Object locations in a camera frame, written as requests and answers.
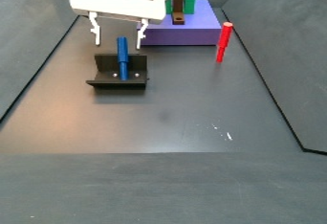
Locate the purple base block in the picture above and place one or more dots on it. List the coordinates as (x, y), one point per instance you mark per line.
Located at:
(199, 32)

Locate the brown slotted bar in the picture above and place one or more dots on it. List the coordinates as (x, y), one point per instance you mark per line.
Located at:
(178, 12)

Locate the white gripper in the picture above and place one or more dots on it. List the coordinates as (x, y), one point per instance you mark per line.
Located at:
(135, 10)

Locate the black angled fixture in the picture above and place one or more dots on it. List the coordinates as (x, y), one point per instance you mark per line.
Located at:
(108, 77)

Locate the left green block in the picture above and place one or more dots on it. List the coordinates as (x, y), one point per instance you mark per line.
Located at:
(169, 6)

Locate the red peg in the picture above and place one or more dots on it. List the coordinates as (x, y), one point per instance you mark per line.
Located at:
(223, 40)

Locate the green block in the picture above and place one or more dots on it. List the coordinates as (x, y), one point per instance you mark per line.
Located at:
(169, 6)
(189, 6)

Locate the blue peg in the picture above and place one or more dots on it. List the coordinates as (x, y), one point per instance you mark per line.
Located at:
(123, 56)

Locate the right green block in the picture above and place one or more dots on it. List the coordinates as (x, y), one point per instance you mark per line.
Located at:
(189, 6)

